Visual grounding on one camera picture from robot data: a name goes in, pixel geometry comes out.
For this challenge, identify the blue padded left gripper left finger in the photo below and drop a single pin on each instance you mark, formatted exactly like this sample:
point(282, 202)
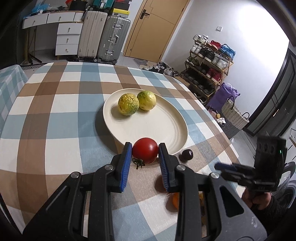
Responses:
point(80, 208)

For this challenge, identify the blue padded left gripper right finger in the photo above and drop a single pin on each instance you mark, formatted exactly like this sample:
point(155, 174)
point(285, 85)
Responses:
point(209, 208)

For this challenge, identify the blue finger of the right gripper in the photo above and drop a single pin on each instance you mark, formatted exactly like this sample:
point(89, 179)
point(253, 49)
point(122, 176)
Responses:
point(223, 167)

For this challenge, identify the orange tangerine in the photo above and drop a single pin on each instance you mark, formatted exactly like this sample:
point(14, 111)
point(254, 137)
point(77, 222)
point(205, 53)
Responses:
point(175, 200)

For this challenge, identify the dark plum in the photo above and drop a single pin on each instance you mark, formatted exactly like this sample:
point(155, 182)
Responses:
point(187, 155)

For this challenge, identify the red tomato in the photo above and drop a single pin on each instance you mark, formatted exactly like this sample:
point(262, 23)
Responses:
point(144, 152)

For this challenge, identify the person's hand on other gripper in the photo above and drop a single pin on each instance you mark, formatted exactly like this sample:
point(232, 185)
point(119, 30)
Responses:
point(259, 200)

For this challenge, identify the woven basket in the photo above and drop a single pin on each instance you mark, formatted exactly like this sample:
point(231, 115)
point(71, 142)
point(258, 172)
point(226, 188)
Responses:
point(235, 120)

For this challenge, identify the large cream plate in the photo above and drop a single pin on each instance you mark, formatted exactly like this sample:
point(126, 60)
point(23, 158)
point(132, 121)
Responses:
point(164, 123)

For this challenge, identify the purple bag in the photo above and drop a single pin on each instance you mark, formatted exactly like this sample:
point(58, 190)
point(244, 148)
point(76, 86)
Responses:
point(225, 91)

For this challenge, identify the checkered brown blue tablecloth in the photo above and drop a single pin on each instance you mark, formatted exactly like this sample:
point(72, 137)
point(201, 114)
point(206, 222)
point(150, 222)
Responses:
point(56, 127)

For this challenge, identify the smooth yellow-green fruit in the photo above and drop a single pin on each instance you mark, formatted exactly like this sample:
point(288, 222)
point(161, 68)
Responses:
point(147, 100)

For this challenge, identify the wrinkled yellow-green fruit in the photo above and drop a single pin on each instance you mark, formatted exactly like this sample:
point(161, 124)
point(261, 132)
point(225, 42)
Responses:
point(128, 104)

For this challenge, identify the wooden shoe rack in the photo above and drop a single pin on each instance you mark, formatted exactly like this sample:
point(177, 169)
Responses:
point(207, 66)

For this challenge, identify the teal checkered side tablecloth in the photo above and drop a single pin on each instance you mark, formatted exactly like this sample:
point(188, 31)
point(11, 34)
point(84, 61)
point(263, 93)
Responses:
point(12, 80)

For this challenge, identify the wooden door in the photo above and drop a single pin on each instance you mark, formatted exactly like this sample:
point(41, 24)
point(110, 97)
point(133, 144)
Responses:
point(153, 25)

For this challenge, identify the silver grey suitcase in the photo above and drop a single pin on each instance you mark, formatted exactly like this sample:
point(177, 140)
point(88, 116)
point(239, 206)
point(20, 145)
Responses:
point(112, 39)

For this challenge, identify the stacked shoe boxes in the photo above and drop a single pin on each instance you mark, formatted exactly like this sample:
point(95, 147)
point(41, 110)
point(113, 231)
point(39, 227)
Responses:
point(121, 8)

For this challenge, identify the white drawer desk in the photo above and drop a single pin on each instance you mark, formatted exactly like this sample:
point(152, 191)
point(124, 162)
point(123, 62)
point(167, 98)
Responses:
point(59, 31)

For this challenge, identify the beige suitcase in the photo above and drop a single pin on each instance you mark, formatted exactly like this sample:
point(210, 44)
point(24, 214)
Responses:
point(91, 33)

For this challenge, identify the teal suitcase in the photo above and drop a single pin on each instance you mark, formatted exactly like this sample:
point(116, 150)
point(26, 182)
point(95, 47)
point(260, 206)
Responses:
point(103, 4)

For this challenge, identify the wall light switch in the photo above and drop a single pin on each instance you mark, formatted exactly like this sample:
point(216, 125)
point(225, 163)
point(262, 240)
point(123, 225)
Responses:
point(219, 28)

